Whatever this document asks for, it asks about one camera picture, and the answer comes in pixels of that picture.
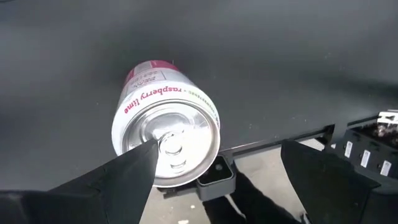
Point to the silver metal bracket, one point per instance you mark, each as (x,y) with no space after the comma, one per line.
(388,117)

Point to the grey plastic mount bracket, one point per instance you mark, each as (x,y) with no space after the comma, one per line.
(217,183)

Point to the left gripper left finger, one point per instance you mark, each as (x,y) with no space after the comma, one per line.
(118,189)

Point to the pink and white soda can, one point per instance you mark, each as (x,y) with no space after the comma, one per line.
(174,102)

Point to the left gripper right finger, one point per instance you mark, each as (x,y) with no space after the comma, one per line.
(323,186)

